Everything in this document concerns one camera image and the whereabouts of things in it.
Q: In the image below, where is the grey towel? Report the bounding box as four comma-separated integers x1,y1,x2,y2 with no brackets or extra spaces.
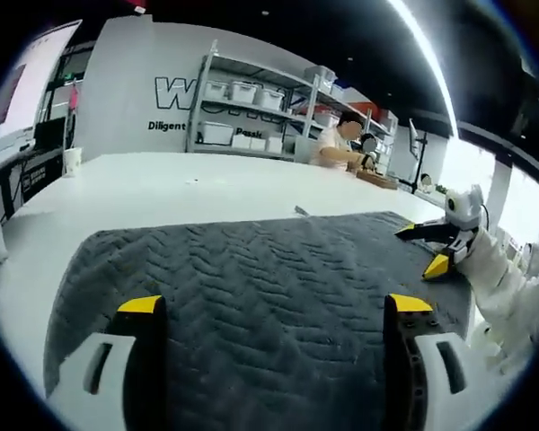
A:
42,205,477,431

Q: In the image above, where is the open laptop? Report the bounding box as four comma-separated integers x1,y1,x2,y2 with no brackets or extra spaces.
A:
0,18,84,154

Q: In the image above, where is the monitor on black stand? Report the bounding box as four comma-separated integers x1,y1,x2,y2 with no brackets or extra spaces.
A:
407,117,430,195

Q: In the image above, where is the wooden tray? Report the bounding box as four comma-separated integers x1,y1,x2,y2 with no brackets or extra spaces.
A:
356,169,399,190

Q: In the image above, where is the ceiling light strip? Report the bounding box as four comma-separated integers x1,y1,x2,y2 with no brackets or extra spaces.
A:
385,0,459,138

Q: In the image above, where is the grey metal shelf rack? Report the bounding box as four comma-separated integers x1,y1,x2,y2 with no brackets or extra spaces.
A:
184,39,399,174

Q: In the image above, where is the white paper cup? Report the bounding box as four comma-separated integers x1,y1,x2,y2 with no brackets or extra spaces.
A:
62,146,84,177

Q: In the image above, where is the metal shelf with white bins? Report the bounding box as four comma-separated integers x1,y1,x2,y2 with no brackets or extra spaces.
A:
197,66,396,172

